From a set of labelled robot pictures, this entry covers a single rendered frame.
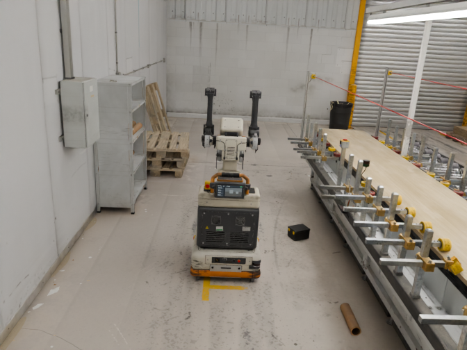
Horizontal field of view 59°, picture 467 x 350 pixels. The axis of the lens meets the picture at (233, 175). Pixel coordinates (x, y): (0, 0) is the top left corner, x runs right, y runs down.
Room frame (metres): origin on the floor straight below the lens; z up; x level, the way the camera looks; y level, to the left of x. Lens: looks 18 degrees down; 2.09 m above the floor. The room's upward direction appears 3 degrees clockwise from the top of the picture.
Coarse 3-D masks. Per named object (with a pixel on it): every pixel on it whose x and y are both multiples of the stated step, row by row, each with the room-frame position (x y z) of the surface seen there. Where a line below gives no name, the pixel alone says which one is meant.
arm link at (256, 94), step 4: (252, 92) 3.96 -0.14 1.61; (256, 92) 3.98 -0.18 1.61; (260, 92) 3.98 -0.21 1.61; (256, 96) 3.95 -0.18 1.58; (256, 100) 3.94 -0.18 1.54; (256, 104) 3.94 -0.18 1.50; (256, 108) 3.93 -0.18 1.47; (252, 112) 3.95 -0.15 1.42; (256, 112) 3.92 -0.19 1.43; (252, 116) 3.93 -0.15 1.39; (256, 116) 3.92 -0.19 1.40; (252, 120) 3.91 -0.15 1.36; (256, 120) 3.91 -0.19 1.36; (252, 124) 3.90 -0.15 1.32; (256, 124) 3.90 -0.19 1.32; (256, 128) 3.90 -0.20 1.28; (248, 132) 3.92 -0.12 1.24; (256, 132) 3.88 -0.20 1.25; (248, 136) 3.89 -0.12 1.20
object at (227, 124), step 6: (222, 120) 3.77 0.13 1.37; (228, 120) 3.77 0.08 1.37; (234, 120) 3.78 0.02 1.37; (240, 120) 3.78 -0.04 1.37; (222, 126) 3.73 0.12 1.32; (228, 126) 3.73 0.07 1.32; (234, 126) 3.73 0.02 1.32; (240, 126) 3.74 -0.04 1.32; (222, 132) 3.73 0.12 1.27; (240, 132) 3.73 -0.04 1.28
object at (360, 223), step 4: (356, 224) 2.56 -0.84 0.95; (360, 224) 2.56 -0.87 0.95; (364, 224) 2.56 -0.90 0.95; (368, 224) 2.57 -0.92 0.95; (372, 224) 2.57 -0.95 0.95; (376, 224) 2.57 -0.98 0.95; (380, 224) 2.57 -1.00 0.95; (384, 224) 2.57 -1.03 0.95; (388, 224) 2.57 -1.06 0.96; (400, 224) 2.57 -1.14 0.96; (412, 224) 2.58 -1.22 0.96; (416, 224) 2.59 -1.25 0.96; (420, 224) 2.59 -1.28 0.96; (412, 228) 2.58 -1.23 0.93; (416, 228) 2.58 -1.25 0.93; (420, 228) 2.58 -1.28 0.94
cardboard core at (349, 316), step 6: (342, 306) 2.90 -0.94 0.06; (348, 306) 2.88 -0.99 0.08; (342, 312) 2.86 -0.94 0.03; (348, 312) 2.80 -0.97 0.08; (348, 318) 2.74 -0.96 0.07; (354, 318) 2.74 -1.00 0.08; (348, 324) 2.69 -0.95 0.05; (354, 324) 2.65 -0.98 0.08; (354, 330) 2.68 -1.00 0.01; (360, 330) 2.63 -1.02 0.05
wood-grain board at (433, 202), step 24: (336, 144) 5.03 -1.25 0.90; (360, 144) 5.10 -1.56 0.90; (384, 168) 4.10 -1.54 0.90; (408, 168) 4.15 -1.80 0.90; (384, 192) 3.36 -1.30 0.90; (408, 192) 3.40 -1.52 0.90; (432, 192) 3.43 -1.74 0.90; (432, 216) 2.89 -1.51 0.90; (456, 216) 2.92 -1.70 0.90; (456, 240) 2.50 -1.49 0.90
